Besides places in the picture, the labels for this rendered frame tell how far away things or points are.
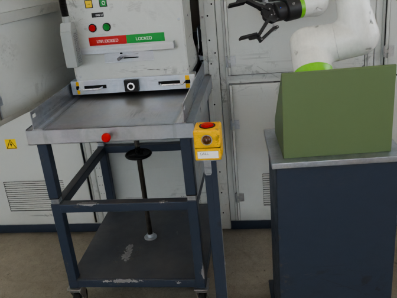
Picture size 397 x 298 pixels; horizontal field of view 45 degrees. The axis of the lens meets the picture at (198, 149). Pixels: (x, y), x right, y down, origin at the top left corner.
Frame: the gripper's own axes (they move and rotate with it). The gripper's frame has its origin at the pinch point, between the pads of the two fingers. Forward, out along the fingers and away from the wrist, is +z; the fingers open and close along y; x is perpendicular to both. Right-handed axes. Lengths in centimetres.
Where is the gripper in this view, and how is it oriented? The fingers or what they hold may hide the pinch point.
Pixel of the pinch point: (236, 21)
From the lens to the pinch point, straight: 194.2
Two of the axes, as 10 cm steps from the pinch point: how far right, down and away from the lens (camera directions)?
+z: -9.3, 2.8, -2.4
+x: 2.0, -1.6, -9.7
